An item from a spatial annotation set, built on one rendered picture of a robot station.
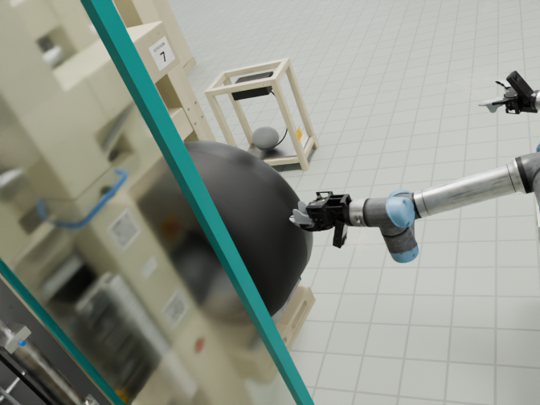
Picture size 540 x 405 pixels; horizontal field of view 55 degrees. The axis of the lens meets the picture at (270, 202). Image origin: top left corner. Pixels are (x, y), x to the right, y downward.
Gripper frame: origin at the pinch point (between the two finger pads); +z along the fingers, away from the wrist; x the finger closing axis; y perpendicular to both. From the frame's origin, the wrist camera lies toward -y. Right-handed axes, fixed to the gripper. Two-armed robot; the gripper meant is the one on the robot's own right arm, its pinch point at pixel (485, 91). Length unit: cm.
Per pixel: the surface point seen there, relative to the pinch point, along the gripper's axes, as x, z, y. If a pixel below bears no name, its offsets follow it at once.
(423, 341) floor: -68, 16, 98
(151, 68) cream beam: -93, 52, -75
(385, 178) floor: 36, 111, 112
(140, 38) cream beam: -90, 53, -84
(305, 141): 46, 191, 100
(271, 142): 26, 207, 88
